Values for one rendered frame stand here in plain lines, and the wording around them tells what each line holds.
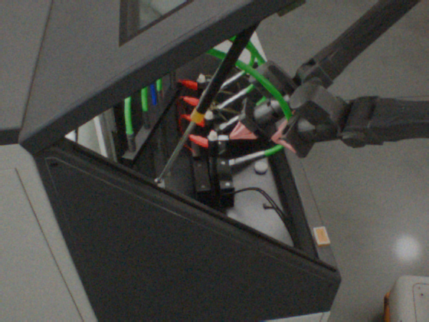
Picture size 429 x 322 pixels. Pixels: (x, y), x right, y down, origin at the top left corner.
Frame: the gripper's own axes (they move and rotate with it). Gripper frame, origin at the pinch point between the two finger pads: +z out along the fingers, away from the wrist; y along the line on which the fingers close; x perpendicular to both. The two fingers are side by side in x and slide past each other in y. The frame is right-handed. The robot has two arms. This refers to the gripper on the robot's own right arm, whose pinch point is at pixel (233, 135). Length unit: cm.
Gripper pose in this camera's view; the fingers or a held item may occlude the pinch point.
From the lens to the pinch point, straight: 122.2
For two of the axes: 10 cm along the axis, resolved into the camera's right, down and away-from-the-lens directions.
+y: -7.1, -5.5, -4.4
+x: -1.4, 7.2, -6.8
